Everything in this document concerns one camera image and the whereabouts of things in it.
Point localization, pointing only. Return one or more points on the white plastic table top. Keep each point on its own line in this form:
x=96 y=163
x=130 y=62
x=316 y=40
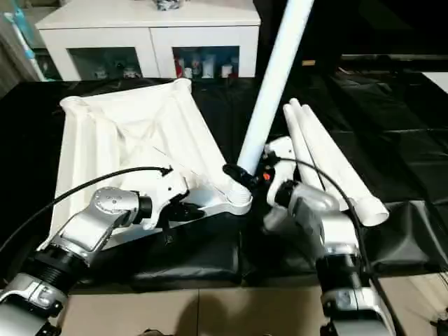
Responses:
x=133 y=140

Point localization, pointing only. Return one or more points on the white plastic table leg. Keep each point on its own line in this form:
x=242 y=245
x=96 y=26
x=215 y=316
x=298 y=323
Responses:
x=318 y=154
x=276 y=84
x=357 y=189
x=301 y=150

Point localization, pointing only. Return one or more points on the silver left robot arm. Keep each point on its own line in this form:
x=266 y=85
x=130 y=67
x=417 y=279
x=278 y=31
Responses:
x=77 y=245

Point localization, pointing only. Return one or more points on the small white bottle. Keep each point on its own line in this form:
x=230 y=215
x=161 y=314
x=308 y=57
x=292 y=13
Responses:
x=226 y=70

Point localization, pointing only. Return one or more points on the small red bottle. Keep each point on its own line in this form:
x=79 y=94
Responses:
x=180 y=69

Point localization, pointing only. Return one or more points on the black mat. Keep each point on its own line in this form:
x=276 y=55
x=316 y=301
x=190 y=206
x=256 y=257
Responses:
x=399 y=140

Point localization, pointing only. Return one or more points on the white cabinet with glass doors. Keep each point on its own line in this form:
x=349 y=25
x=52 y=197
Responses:
x=140 y=28

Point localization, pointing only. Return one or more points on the grey curtain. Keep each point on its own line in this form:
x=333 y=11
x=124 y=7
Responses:
x=7 y=63

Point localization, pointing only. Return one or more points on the light blue plastic item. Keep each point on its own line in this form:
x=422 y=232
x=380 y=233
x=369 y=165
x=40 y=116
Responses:
x=19 y=31

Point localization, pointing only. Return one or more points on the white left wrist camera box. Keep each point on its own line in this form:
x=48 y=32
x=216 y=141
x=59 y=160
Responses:
x=166 y=187

